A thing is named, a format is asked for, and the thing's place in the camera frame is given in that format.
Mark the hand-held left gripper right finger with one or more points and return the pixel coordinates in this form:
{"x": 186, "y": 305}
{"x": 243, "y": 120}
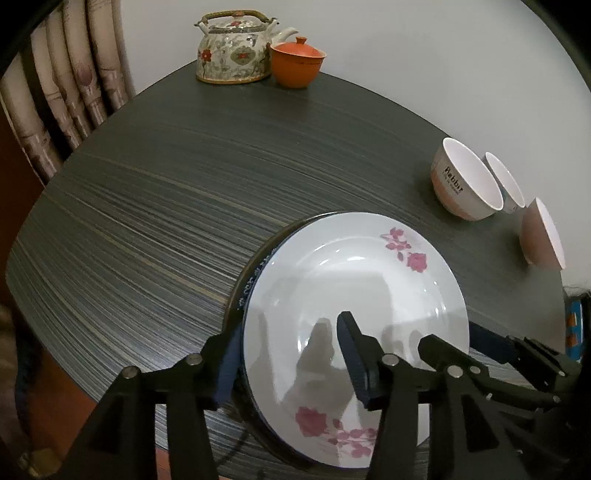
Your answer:
{"x": 353, "y": 355}

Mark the large blue floral plate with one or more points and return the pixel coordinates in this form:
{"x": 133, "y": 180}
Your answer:
{"x": 233, "y": 300}

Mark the white bowl blue print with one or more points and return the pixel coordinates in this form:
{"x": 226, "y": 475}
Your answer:
{"x": 508, "y": 184}

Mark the blue box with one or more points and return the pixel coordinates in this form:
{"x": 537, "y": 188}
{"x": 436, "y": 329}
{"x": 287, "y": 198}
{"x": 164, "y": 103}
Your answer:
{"x": 573, "y": 332}

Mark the large pink bowl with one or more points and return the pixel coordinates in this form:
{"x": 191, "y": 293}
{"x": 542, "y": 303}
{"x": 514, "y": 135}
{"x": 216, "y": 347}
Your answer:
{"x": 540, "y": 235}

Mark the white plate pink flowers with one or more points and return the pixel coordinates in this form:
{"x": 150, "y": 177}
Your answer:
{"x": 360, "y": 286}

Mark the floral ceramic teapot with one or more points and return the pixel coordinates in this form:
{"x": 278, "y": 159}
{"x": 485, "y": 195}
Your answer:
{"x": 231, "y": 55}

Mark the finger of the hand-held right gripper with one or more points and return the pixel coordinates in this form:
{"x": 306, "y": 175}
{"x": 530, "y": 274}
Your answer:
{"x": 491, "y": 344}
{"x": 438, "y": 350}

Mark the white bowl pink base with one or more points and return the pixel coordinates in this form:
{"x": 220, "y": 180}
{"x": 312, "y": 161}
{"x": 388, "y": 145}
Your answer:
{"x": 466, "y": 180}

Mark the orange lidded tea cup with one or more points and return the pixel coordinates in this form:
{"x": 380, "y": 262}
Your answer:
{"x": 295, "y": 64}

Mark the beige patterned curtain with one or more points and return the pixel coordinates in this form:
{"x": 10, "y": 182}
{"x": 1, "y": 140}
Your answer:
{"x": 69, "y": 83}

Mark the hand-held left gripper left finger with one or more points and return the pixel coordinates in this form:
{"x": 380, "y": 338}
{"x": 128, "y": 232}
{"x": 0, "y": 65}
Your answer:
{"x": 226, "y": 369}

